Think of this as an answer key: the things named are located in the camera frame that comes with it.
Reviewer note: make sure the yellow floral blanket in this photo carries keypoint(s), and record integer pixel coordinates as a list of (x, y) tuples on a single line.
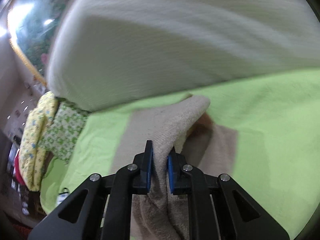
[(32, 155)]

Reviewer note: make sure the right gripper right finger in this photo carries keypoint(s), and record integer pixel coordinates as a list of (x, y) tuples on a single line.
[(218, 207)]

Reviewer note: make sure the green bed sheet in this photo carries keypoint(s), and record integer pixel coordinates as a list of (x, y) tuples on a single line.
[(277, 154)]

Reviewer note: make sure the beige knit sweater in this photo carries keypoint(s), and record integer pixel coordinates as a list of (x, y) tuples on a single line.
[(182, 133)]

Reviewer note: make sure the green white checkered pillow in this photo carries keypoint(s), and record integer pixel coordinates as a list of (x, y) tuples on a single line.
[(61, 137)]

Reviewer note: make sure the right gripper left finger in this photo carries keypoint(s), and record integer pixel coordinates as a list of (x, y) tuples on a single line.
[(100, 208)]

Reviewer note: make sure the striped grey duvet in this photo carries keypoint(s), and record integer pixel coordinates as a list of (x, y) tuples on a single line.
[(109, 52)]

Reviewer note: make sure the gold framed floral painting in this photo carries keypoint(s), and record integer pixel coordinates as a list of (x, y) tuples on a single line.
[(32, 25)]

